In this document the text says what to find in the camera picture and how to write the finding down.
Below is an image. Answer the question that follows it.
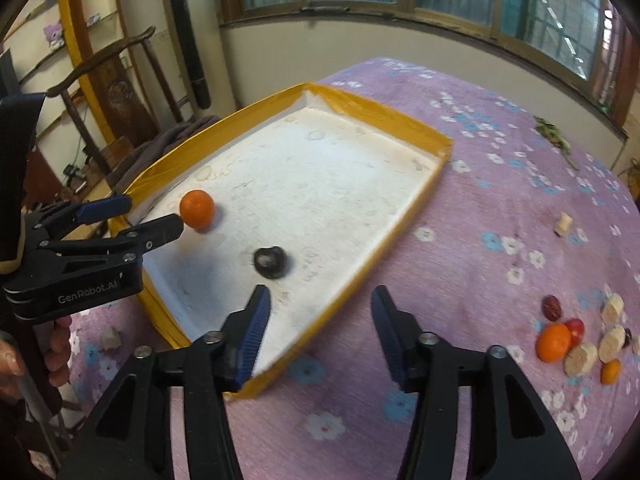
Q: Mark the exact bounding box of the purple floral tablecloth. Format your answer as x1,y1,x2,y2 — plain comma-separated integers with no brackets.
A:
67,56,640,480

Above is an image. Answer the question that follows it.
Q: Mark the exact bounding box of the small sugarcane piece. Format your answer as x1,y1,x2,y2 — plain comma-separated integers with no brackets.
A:
554,212,573,237

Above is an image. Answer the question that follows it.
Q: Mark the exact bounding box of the red tomato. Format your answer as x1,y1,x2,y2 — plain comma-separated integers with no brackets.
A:
564,318,586,348

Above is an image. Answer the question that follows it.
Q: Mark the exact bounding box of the small orange mandarin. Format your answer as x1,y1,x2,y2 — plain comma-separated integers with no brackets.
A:
600,359,622,386

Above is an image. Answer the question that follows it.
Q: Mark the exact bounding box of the green leafy sprig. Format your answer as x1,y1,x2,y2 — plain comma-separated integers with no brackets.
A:
535,116,580,171

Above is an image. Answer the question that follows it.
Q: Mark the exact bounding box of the large orange mandarin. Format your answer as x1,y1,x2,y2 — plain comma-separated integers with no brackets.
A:
536,323,572,363

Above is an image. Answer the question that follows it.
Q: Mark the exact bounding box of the left hand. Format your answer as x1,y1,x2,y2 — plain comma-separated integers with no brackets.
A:
1,316,72,414

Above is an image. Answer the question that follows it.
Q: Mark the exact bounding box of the orange mandarin front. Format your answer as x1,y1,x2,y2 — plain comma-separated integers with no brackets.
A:
179,188,216,230

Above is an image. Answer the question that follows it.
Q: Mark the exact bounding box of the wooden chair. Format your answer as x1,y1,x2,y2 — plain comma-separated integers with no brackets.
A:
46,26,183,176

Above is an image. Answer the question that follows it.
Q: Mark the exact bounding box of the yellow rimmed white tray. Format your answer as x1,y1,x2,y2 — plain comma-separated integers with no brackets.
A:
108,84,454,399

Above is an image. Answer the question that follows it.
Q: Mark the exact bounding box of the red jujube date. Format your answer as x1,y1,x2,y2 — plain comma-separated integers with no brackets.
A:
541,295,563,323

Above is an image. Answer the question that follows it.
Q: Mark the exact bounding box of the dark plum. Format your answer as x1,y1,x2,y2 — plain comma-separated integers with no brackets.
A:
253,246,288,280
623,328,632,349

